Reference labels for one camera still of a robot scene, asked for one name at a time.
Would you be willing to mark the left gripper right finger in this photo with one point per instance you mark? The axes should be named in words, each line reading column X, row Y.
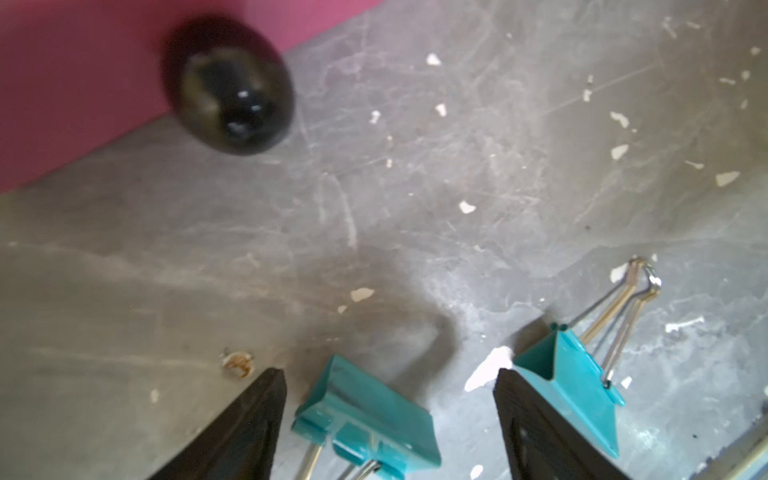
column 539, row 442

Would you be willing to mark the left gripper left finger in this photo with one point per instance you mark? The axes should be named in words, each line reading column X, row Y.
column 241, row 442

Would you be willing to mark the teal binder clip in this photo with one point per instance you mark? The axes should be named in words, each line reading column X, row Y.
column 366, row 422
column 580, row 388

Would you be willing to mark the pink drawer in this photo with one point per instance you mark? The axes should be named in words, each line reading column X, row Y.
column 76, row 75

